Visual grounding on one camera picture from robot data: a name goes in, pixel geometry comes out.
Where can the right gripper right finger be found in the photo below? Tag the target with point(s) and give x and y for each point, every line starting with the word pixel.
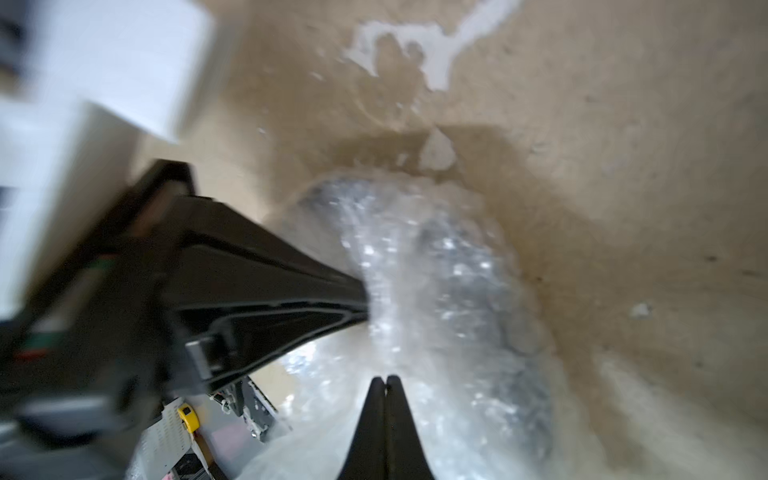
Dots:
pixel 405 458

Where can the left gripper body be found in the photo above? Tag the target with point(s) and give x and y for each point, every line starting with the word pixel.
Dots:
pixel 98 380

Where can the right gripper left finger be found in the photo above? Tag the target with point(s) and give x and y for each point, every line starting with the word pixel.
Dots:
pixel 367 455

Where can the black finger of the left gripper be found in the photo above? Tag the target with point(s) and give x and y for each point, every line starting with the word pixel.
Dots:
pixel 236 297

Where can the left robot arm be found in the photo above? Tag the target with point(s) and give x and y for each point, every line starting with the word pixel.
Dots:
pixel 99 75

